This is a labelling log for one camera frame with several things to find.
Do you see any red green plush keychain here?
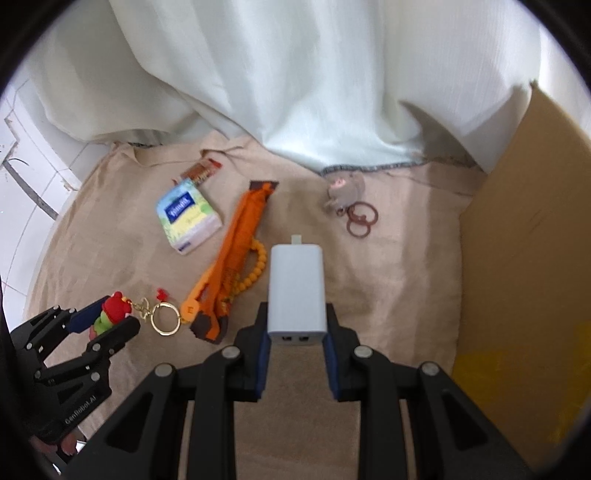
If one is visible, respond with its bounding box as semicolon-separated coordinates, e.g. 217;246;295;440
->
88;288;182;340

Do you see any white usb charger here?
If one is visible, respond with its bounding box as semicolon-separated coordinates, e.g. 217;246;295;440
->
267;234;328;346

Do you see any person hand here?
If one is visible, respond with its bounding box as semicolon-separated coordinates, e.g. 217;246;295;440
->
29;429;79;456

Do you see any orange utility knife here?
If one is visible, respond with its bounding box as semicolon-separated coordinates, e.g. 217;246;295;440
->
180;180;279;344

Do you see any cardboard box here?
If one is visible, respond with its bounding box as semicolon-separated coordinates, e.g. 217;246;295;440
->
453;89;590;468

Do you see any tissue pack blue yellow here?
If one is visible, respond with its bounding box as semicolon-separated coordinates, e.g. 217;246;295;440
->
155;179;222;255

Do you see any brown snack packet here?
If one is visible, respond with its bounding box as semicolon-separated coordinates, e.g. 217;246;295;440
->
172;158;222;186

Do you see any white curtain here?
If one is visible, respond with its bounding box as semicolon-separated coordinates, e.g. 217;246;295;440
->
18;0;555;176

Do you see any orange bead bracelet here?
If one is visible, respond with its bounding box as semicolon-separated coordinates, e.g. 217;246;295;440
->
223;237;270;305

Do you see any pink mouse keychain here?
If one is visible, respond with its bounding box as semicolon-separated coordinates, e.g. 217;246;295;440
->
325;171;380;239

